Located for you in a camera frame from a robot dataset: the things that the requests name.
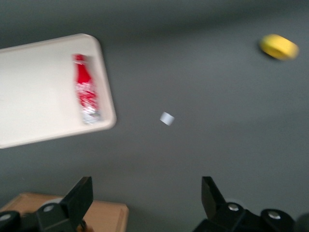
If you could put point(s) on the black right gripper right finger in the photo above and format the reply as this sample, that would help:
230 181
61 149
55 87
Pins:
217 210

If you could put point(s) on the small white paper piece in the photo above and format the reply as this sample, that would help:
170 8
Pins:
167 119

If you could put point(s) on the wooden drawer cabinet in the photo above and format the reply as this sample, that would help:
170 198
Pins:
106 215

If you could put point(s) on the beige plastic tray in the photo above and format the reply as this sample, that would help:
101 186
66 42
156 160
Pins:
41 94

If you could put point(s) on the red coke bottle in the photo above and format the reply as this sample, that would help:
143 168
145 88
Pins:
85 89

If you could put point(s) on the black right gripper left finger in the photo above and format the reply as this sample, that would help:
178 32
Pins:
72 205

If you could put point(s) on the yellow lemon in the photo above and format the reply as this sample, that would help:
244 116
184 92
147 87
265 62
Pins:
278 47

